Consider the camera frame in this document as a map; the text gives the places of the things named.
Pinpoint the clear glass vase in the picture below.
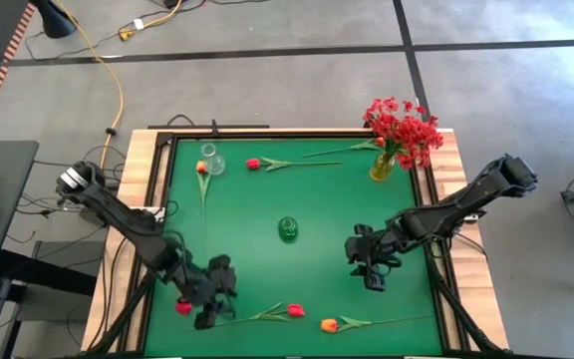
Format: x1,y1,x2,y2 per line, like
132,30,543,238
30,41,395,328
199,142,227,177

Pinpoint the yellow glass vase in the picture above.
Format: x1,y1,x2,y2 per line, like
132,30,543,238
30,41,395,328
369,152,397,183

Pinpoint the black lamp base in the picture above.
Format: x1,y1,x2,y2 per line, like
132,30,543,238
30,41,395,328
30,0,78,40

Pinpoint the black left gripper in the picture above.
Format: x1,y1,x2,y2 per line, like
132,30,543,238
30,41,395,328
186,253,238,331

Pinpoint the black aluminium table frame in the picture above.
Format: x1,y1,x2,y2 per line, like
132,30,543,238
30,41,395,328
117,129,467,359

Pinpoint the red tulip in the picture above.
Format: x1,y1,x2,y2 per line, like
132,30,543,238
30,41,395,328
214,300,307,330
174,297,194,318
245,157,343,174

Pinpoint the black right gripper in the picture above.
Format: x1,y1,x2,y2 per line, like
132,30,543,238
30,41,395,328
345,223,402,293

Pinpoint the black diagonal frame strut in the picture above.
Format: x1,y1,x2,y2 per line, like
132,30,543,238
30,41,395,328
430,276,498,355
87,271,156,356

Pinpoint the thin black bar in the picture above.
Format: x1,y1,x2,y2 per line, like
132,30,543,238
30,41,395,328
146,124,271,130

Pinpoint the yellow cable with plug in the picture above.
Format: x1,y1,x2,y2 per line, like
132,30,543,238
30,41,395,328
119,0,184,42

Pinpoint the dark grey desk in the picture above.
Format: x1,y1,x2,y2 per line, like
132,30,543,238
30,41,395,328
0,140,40,286

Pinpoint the green table mat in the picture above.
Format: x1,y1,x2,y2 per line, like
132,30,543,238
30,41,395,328
143,137,443,358

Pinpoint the green glass vase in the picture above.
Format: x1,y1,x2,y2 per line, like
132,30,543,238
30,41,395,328
277,214,300,243

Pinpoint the black desk foot beam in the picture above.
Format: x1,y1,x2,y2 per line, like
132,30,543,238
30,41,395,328
0,247,98,296

